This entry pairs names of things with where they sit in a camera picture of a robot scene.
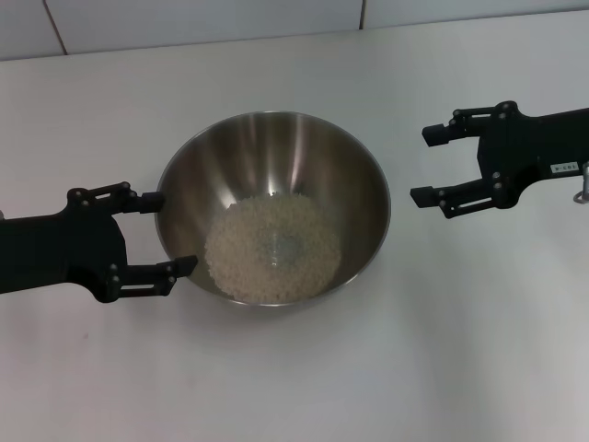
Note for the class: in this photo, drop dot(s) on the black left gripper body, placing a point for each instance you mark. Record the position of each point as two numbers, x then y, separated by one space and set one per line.
60 253

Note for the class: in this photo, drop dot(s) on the white rice grains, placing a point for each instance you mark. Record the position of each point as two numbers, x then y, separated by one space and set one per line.
239 262

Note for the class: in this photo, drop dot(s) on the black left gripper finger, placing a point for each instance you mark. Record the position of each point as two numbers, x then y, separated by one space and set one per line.
147 278
115 200

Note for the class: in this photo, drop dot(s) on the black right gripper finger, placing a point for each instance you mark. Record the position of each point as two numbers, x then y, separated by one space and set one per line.
478 120
469 198

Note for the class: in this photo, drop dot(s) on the large stainless steel bowl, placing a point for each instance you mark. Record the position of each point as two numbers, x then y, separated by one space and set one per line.
276 152

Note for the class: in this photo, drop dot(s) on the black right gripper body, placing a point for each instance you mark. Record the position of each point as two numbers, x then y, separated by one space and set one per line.
520 147

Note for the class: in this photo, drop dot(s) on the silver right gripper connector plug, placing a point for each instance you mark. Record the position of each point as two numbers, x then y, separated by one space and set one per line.
584 182

